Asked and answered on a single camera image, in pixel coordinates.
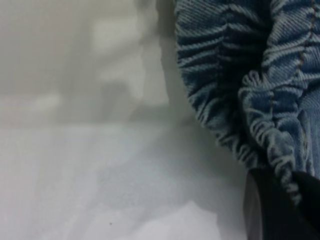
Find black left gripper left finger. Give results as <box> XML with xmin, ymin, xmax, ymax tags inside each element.
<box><xmin>246</xmin><ymin>167</ymin><xmax>311</xmax><ymax>240</ymax></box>

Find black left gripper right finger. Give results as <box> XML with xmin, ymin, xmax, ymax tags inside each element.
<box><xmin>292</xmin><ymin>171</ymin><xmax>320</xmax><ymax>240</ymax></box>

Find blue denim shorts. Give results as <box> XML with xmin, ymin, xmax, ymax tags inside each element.
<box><xmin>173</xmin><ymin>0</ymin><xmax>320</xmax><ymax>207</ymax></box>

